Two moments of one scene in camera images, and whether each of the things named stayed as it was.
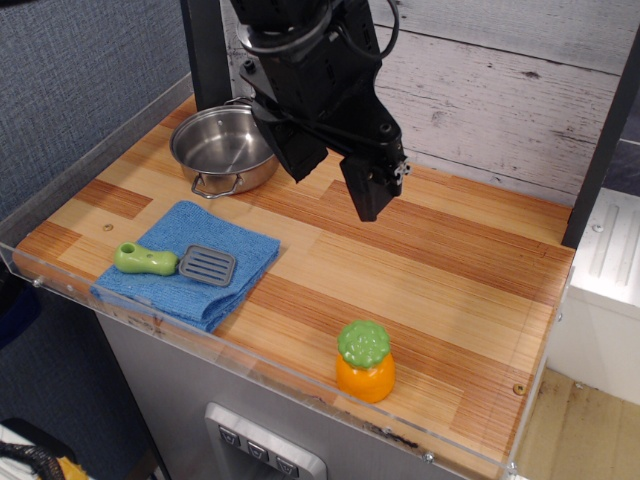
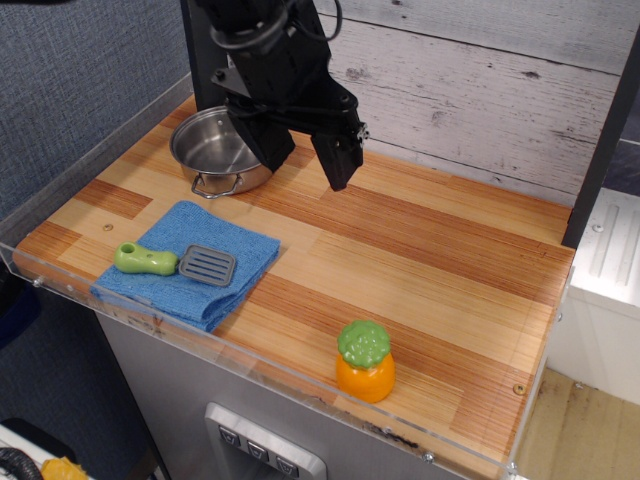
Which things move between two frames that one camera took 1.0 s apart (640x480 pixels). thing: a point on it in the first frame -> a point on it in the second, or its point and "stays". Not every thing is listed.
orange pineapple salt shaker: x=365 y=370 stays
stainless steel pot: x=225 y=149 stays
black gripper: x=330 y=91 -> x=284 y=84
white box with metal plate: x=597 y=336 stays
